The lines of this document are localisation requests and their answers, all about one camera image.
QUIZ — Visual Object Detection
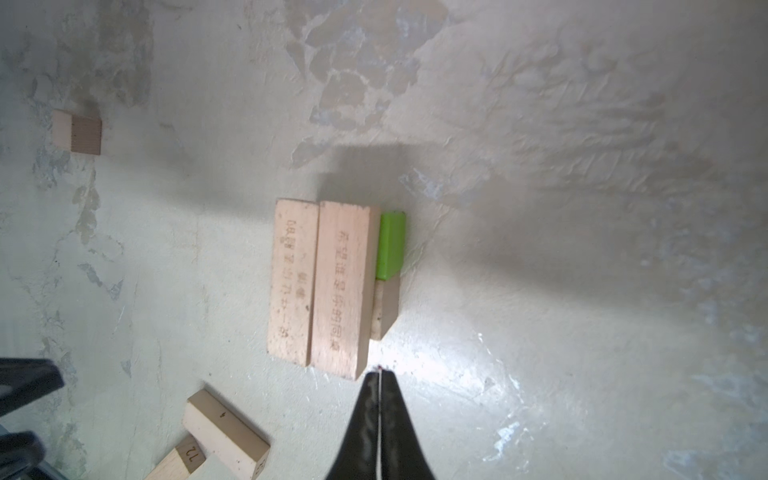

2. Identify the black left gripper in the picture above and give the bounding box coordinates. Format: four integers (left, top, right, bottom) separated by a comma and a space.
0, 357, 67, 480

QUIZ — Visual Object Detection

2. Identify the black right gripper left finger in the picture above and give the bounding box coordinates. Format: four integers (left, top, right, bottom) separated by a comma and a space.
326, 371, 380, 480

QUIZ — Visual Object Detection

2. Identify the natural wood rectangular block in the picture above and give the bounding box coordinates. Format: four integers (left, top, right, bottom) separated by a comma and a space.
371, 273, 401, 341

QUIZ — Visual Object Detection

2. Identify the green wood block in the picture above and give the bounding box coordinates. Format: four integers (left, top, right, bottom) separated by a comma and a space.
376, 211, 406, 280

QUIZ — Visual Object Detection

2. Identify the small square wood block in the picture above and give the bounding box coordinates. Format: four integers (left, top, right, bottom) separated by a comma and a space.
52, 110, 102, 155

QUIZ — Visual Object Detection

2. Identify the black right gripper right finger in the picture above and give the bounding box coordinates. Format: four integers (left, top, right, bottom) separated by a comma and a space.
380, 370, 435, 480

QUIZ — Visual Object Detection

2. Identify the flat wood plank block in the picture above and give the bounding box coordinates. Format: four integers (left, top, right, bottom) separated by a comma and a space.
182, 389, 270, 480

